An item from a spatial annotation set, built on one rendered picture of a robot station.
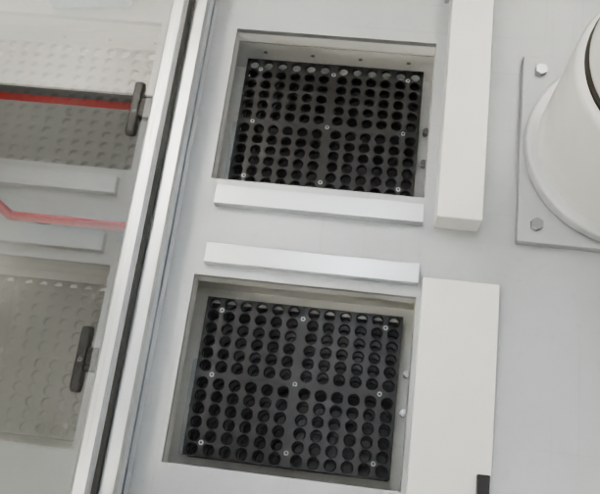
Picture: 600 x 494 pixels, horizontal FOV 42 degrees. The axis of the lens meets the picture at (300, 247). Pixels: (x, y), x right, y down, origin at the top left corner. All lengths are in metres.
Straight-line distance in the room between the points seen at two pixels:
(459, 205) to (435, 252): 0.06
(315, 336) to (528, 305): 0.24
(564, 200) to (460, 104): 0.15
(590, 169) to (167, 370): 0.47
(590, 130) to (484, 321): 0.22
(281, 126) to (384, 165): 0.14
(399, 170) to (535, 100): 0.17
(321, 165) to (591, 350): 0.37
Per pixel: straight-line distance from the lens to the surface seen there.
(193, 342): 0.96
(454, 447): 0.81
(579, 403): 0.85
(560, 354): 0.86
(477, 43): 0.94
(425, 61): 1.04
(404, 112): 0.98
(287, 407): 0.86
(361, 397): 0.86
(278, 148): 0.96
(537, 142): 0.90
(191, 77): 0.91
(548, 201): 0.87
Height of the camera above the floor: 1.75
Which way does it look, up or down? 71 degrees down
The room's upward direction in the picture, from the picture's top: 9 degrees counter-clockwise
